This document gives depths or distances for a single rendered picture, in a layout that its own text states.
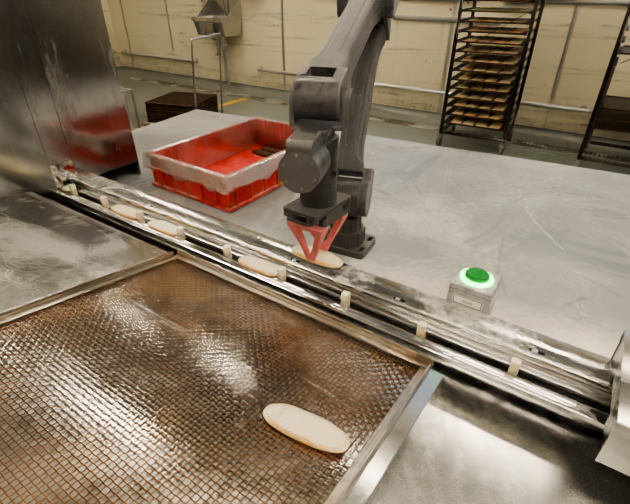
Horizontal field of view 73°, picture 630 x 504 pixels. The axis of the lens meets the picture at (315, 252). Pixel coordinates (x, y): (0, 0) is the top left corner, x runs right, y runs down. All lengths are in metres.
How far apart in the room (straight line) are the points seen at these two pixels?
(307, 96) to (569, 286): 0.64
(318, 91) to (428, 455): 0.49
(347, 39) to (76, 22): 0.78
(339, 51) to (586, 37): 4.34
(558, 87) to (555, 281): 4.12
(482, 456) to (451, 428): 0.05
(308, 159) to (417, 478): 0.41
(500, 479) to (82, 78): 1.23
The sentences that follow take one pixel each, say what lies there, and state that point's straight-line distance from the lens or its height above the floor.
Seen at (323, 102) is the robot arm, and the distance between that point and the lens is 0.60.
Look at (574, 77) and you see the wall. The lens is 4.99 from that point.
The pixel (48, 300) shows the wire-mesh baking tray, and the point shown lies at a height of 0.93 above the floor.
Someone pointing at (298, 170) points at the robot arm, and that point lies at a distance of 0.56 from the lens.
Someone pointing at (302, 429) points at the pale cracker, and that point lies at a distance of 0.48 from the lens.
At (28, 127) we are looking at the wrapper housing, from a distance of 1.27.
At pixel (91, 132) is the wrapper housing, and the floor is 0.98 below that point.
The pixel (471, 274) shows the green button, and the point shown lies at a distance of 0.77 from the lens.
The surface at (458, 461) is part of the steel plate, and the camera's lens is 0.62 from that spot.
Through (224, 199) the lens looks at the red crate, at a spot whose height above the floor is 0.86.
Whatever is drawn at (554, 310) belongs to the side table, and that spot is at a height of 0.82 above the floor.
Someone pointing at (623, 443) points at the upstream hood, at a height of 0.89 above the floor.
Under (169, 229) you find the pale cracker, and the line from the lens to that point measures 1.00.
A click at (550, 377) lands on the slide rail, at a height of 0.85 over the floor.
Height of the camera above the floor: 1.32
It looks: 32 degrees down
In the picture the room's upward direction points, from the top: straight up
